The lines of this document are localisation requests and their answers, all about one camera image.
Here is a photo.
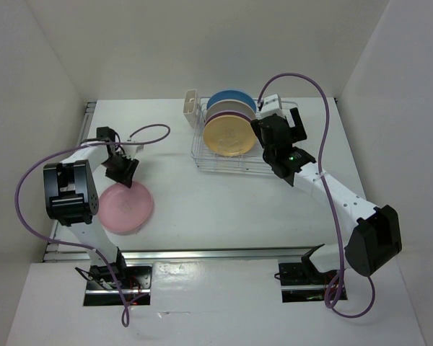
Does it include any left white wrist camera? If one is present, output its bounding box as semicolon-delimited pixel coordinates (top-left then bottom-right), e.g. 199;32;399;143
123;142;144;159

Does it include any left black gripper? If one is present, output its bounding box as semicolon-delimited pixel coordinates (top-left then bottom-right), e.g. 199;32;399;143
100;151;139;188

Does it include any yellow plate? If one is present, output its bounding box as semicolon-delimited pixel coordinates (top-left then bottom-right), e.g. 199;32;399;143
203;115;256;157

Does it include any blue plate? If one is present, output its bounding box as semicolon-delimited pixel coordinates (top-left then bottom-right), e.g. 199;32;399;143
206;89;257;112

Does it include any pink plate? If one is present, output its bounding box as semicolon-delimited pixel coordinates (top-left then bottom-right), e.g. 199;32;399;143
97;182;154;236

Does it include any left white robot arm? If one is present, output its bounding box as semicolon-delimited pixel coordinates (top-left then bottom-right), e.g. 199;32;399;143
43;127;139;288

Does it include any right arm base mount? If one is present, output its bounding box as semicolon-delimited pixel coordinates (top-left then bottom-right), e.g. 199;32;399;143
274;262;337;303

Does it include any white wire dish rack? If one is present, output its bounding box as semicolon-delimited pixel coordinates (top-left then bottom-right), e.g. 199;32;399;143
190;95;304;177

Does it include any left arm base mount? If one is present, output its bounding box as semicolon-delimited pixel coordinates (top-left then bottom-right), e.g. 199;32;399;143
75;265;152;307

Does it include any cream plate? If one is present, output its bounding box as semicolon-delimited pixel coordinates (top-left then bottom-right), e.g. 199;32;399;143
205;99;255;121

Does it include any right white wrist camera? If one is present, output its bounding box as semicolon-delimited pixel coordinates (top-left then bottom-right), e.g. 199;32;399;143
259;94;284;119

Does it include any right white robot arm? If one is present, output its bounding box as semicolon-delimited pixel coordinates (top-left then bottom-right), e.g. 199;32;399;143
251;108;402;277

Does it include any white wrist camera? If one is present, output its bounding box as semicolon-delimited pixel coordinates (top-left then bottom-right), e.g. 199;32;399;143
259;94;284;119
123;142;144;159

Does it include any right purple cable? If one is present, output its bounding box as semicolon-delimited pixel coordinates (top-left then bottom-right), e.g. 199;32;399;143
258;73;376;319

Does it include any white cutlery holder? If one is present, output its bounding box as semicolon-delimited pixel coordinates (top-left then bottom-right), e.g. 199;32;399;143
183;89;200;129

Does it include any purple plate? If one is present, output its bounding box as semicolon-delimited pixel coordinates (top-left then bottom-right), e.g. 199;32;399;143
204;110;252;125

